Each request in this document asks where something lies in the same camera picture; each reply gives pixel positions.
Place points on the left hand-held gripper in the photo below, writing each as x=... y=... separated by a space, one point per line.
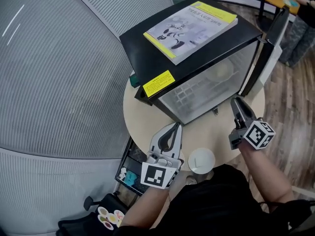
x=153 y=176

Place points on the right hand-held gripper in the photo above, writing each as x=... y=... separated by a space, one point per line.
x=259 y=134

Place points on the white round plate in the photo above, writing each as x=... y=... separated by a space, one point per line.
x=211 y=75
x=205 y=156

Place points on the black mini fridge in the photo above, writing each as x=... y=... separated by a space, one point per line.
x=137 y=55

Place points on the person's left forearm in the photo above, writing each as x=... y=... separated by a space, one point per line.
x=145 y=208

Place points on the person's right forearm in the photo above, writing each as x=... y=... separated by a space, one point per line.
x=265 y=176

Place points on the black mesh cart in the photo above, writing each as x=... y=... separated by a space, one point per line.
x=131 y=156

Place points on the person's left shoe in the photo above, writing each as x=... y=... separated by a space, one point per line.
x=191 y=180

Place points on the small blue object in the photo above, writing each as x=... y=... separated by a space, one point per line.
x=130 y=177

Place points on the small white object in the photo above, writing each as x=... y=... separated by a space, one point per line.
x=122 y=174

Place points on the black square pen holder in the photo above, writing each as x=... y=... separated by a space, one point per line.
x=142 y=96

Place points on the dark green box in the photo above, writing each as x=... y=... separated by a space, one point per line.
x=134 y=80

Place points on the person's black clothing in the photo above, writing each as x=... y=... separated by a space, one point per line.
x=209 y=205

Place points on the grey and yellow book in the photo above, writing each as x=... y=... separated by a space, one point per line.
x=187 y=33

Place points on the white furniture base bar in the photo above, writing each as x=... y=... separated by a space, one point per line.
x=304 y=192

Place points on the black mesh office chair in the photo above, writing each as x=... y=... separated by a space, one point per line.
x=81 y=225

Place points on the blue-green packet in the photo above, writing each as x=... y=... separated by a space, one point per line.
x=291 y=2

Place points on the glass partition with blinds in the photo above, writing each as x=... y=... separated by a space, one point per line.
x=49 y=82

